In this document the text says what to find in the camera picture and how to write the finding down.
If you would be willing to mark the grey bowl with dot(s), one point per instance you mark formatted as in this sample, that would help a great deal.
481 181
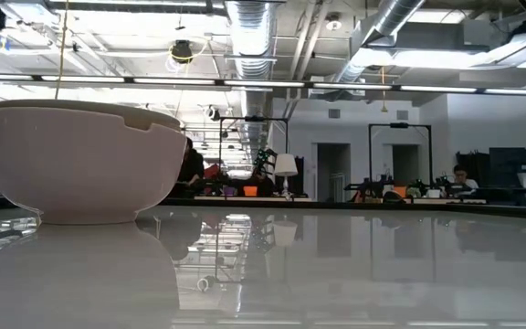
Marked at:
108 112

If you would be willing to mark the large white bowl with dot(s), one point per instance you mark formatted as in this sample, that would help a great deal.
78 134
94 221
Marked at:
80 169

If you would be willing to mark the white table lamp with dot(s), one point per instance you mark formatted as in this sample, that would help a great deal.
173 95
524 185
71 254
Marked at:
286 165

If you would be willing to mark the orange container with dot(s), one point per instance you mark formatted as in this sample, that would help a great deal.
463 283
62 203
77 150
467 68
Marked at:
250 191

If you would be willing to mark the purple container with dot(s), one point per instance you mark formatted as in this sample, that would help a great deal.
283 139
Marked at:
229 191

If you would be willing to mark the person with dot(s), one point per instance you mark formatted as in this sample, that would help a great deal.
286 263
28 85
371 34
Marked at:
462 176
192 166

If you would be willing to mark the long ceiling light strip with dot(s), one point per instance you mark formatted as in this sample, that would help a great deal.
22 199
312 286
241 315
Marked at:
263 83

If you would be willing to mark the black ceiling device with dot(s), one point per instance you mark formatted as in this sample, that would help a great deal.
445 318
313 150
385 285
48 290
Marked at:
181 51

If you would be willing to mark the black monitor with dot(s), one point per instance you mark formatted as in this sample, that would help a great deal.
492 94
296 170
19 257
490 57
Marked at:
509 164

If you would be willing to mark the black robot station frame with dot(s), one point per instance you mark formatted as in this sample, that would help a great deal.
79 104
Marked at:
399 125
254 119

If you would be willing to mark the large silver ventilation duct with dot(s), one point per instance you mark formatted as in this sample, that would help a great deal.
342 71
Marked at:
251 36

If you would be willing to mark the slanted silver ventilation duct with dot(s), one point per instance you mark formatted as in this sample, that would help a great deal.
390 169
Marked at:
395 18

